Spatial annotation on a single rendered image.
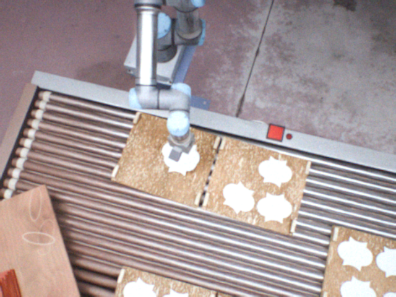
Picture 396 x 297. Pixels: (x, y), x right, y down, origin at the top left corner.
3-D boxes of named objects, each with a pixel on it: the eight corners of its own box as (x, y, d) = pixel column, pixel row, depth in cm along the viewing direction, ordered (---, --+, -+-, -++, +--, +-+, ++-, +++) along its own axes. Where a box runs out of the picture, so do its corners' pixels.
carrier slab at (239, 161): (223, 137, 201) (223, 136, 199) (310, 161, 196) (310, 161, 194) (201, 209, 191) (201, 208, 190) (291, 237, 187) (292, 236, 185)
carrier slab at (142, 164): (138, 112, 205) (138, 111, 204) (221, 137, 201) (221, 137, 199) (111, 180, 196) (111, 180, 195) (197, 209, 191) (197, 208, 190)
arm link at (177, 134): (189, 109, 150) (188, 132, 147) (190, 119, 160) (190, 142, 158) (167, 107, 150) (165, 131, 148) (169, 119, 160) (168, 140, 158)
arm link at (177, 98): (160, 80, 155) (158, 109, 152) (191, 81, 154) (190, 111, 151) (162, 90, 162) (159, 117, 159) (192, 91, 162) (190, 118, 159)
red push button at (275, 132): (270, 125, 202) (270, 124, 201) (283, 129, 201) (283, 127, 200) (267, 137, 200) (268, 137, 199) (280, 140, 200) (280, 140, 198)
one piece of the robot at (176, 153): (158, 146, 160) (163, 158, 175) (179, 156, 158) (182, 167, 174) (173, 119, 163) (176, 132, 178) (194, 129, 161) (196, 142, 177)
